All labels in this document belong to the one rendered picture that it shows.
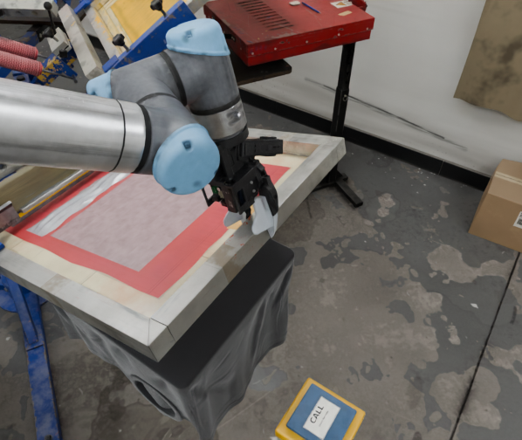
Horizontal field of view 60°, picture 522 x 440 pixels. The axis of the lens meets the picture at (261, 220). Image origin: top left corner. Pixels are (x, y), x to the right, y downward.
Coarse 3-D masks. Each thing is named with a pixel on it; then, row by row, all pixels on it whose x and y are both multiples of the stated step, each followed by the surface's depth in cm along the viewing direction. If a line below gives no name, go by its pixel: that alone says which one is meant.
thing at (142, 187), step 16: (96, 176) 116; (128, 176) 112; (144, 176) 110; (272, 176) 96; (112, 192) 107; (128, 192) 105; (144, 192) 104; (160, 192) 102; (208, 192) 97; (176, 208) 95; (192, 208) 94; (208, 208) 92; (224, 208) 91
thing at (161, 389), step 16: (64, 320) 124; (80, 320) 106; (80, 336) 127; (96, 336) 111; (96, 352) 125; (112, 352) 110; (128, 352) 98; (128, 368) 110; (144, 368) 98; (144, 384) 114; (160, 384) 101; (160, 400) 112; (176, 400) 101; (176, 416) 108
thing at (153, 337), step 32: (320, 160) 90; (288, 192) 84; (0, 256) 89; (224, 256) 73; (32, 288) 82; (64, 288) 76; (192, 288) 69; (96, 320) 69; (128, 320) 66; (160, 320) 65; (192, 320) 68; (160, 352) 64
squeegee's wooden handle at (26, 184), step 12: (24, 168) 104; (36, 168) 104; (48, 168) 107; (60, 168) 109; (12, 180) 101; (24, 180) 103; (36, 180) 105; (48, 180) 107; (60, 180) 110; (0, 192) 99; (12, 192) 101; (24, 192) 103; (36, 192) 105; (0, 204) 100; (12, 204) 102; (24, 204) 104
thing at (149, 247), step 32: (64, 192) 113; (32, 224) 104; (64, 224) 100; (96, 224) 97; (128, 224) 94; (160, 224) 91; (192, 224) 89; (64, 256) 90; (96, 256) 88; (128, 256) 85; (160, 256) 83; (192, 256) 81; (160, 288) 76
